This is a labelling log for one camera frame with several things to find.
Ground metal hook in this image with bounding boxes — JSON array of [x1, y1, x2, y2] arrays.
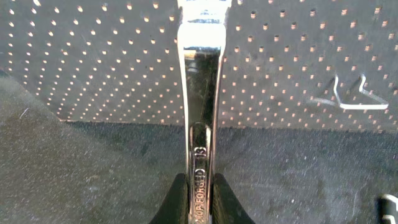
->
[[309, 73, 390, 111]]

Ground silver wrench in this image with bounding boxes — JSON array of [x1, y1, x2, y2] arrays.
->
[[176, 0, 233, 224]]

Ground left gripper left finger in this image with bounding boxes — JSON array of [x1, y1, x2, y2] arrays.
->
[[148, 172, 190, 224]]

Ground black handled pliers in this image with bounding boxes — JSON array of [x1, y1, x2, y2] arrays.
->
[[376, 194, 398, 224]]

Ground black pegboard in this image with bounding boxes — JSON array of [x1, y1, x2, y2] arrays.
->
[[0, 0, 398, 133]]

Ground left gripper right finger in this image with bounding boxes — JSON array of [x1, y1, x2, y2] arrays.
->
[[211, 172, 256, 224]]

